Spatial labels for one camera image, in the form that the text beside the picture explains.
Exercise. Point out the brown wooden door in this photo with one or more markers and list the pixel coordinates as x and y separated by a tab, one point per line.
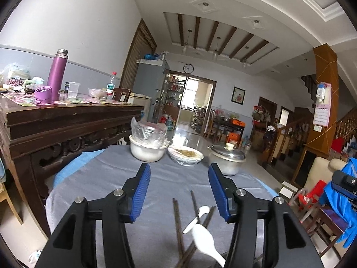
138	58

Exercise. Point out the metal pot with lid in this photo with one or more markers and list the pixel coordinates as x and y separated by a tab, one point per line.
228	159

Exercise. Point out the blue cloth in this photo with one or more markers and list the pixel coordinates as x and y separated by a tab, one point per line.
339	215

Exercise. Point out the dark wooden chopstick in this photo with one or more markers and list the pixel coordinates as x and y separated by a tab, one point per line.
194	206
207	220
178	229
192	249

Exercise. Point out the small dark jar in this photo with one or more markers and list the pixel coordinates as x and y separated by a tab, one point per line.
66	87

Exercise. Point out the framed flower picture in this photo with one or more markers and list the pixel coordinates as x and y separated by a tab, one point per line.
238	94

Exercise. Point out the light wooden stool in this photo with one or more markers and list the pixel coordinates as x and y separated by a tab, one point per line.
11	203

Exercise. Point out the light blue table cover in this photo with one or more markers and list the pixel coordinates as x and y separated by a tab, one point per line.
75	167

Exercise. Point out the dark wooden chair with purple seat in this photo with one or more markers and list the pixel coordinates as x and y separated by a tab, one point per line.
329	220

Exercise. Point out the round wall clock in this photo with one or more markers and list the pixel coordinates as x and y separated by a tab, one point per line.
188	68

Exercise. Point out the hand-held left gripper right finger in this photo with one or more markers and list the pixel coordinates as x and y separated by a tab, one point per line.
216	189

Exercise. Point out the cream chair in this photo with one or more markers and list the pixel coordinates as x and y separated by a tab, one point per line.
318	170

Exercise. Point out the grey refrigerator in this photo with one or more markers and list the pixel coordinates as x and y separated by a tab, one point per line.
150	83

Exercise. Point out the purple thermos lid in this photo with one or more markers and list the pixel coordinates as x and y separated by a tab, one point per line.
43	95

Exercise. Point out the pendant ceiling lamp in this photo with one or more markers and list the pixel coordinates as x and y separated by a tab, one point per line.
245	63
215	53
185	47

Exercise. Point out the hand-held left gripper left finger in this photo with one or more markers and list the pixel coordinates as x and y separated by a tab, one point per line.
142	189

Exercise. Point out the carved dark wooden sideboard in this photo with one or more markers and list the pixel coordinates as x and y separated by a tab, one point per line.
55	122

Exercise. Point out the orange wooden pillar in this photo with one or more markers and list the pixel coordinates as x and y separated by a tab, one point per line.
325	69

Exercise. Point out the clear plastic bag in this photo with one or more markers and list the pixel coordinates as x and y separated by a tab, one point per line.
147	129

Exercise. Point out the large white ceramic spoon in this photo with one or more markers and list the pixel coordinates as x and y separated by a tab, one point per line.
203	237

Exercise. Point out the purple thermos flask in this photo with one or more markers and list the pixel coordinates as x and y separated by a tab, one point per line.
57	72

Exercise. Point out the covered bowl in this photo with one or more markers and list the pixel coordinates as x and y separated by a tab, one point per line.
97	93

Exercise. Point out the clear plastic cup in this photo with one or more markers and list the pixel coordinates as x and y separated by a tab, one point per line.
74	90

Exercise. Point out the patterned bowl with food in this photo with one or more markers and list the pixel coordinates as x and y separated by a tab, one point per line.
185	156

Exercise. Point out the pile of bags and packets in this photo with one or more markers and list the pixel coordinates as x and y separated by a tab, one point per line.
19	78

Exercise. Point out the grey tablecloth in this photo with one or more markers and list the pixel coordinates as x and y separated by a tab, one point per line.
167	178

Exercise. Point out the dark dining table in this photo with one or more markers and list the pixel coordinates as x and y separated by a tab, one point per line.
228	124

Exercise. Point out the small white spoon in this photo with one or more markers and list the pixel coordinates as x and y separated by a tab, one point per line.
202	211

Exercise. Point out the pink wall calendar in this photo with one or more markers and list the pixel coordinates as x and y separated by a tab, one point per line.
321	111

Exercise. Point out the plastic water bottle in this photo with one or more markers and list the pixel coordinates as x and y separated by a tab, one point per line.
111	88

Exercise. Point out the colourful patterned mat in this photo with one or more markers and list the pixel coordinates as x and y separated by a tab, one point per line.
83	100

